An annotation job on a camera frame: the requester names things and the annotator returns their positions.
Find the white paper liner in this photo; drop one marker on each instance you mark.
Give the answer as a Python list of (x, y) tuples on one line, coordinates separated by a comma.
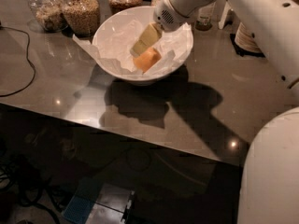
[(115, 44)]

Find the orange fruit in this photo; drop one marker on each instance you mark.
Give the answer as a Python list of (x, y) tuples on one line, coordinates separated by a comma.
[(147, 59)]

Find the black tray under plates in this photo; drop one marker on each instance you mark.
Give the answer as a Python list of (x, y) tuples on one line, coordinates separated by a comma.
[(241, 52)]

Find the glass bottle with label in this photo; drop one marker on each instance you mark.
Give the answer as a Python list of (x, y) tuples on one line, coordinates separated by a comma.
[(204, 17)]

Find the glass jar with light cereal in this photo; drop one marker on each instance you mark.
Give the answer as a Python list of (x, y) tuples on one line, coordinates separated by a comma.
[(49, 14)]

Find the glass jar with grains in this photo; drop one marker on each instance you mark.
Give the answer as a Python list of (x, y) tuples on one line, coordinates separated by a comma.
[(83, 16)]

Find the stack of white plates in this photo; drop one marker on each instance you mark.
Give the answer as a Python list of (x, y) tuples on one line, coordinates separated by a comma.
[(244, 40)]

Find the white bowl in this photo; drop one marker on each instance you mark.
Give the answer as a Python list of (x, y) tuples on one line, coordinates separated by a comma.
[(109, 38)]

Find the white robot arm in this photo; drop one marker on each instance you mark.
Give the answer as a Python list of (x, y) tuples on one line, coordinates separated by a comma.
[(269, 191)]

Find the blue and grey floor box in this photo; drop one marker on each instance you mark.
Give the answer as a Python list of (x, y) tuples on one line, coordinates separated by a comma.
[(99, 204)]

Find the white stand post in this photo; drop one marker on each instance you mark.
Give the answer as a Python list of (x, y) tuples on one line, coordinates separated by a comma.
[(227, 16)]

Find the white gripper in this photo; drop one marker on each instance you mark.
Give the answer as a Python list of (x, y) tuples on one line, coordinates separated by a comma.
[(172, 13)]

